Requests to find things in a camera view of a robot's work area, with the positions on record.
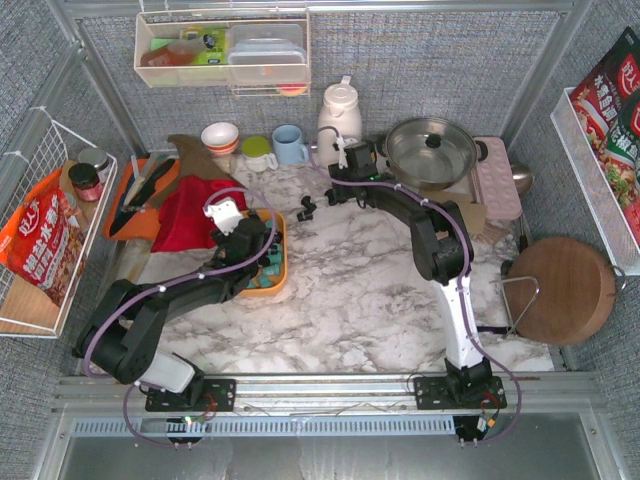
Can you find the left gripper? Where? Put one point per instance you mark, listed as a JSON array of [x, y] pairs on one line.
[[270, 241]]

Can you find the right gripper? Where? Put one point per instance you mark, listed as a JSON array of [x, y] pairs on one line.
[[331, 195]]

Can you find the black coffee capsule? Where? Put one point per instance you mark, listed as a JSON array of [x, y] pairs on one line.
[[307, 203], [331, 198], [305, 216]]

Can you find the orange storage basket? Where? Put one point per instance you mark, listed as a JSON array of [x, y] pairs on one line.
[[280, 280]]

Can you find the cork mat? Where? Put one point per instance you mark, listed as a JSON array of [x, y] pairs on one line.
[[443, 196], [474, 217]]

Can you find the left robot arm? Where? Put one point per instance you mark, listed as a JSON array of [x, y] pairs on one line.
[[122, 336]]

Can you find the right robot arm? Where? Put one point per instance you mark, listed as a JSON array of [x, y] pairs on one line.
[[442, 252]]

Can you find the green packet in basket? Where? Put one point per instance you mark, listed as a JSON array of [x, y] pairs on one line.
[[216, 54]]

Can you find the white thermos jug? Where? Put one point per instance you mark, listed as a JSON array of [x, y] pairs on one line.
[[340, 112]]

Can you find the red cloth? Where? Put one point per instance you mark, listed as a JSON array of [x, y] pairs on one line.
[[183, 225]]

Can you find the blue mug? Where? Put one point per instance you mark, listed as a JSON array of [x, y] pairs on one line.
[[288, 145]]

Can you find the steel pot with lid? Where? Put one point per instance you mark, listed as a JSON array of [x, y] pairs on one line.
[[432, 153]]

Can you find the green lidded cup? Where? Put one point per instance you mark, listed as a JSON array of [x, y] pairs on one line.
[[258, 155]]

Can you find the brown felt cloth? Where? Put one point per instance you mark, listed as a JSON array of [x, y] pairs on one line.
[[193, 159]]

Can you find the white orange striped bowl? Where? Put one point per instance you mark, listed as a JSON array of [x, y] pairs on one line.
[[221, 138]]

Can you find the orange cutting tray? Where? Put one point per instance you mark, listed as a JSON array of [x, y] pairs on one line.
[[135, 200]]

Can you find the black kitchen knife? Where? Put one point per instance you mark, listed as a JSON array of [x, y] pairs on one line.
[[145, 192]]

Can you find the pink egg tray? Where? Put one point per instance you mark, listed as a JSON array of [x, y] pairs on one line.
[[492, 182]]

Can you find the striped oven mitt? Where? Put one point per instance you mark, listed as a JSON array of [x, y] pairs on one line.
[[491, 234]]

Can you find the clear plastic container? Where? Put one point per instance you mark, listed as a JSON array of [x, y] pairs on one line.
[[267, 53]]

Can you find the steel ladle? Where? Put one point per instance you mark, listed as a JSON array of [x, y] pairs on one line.
[[523, 178]]

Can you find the silver lidded jar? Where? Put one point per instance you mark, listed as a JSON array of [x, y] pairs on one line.
[[96, 157]]

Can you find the dark lidded jar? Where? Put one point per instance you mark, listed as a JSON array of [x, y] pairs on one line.
[[85, 182]]

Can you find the red snack bag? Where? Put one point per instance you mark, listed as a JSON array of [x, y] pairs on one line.
[[39, 243]]

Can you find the round wooden cutting board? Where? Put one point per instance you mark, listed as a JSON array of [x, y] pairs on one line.
[[560, 291]]

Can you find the red seasoning packet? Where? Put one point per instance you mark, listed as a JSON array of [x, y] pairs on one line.
[[600, 96]]

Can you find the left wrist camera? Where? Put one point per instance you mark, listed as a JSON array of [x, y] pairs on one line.
[[224, 214]]

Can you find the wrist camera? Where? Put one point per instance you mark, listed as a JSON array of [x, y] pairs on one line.
[[339, 146], [224, 214]]

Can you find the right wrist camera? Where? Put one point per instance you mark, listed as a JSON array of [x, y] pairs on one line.
[[339, 146]]

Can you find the white handled knife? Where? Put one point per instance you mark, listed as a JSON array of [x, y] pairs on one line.
[[139, 180]]

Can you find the white wall basket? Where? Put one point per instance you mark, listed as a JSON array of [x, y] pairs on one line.
[[157, 30]]

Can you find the left wire basket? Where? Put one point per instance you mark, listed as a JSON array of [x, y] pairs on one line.
[[26, 311]]

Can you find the wire basket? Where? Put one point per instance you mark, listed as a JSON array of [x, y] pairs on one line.
[[612, 226], [26, 311]]

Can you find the right wire basket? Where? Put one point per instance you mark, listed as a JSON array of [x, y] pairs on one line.
[[612, 226]]

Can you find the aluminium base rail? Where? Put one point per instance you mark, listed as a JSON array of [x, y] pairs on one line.
[[320, 405]]

